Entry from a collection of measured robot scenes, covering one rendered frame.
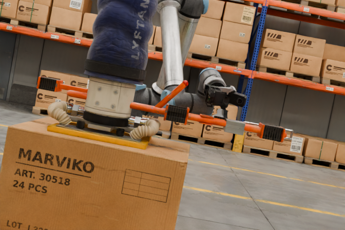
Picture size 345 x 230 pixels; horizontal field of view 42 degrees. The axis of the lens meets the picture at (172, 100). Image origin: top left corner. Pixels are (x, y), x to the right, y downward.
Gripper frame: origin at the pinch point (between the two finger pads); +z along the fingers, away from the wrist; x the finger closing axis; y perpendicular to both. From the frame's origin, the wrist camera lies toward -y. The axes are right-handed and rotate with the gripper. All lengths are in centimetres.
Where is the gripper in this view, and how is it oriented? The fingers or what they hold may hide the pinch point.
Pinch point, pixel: (231, 110)
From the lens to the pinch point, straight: 166.3
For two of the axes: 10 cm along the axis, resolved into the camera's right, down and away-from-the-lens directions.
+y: -9.8, -1.3, -1.6
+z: 1.0, 3.8, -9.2
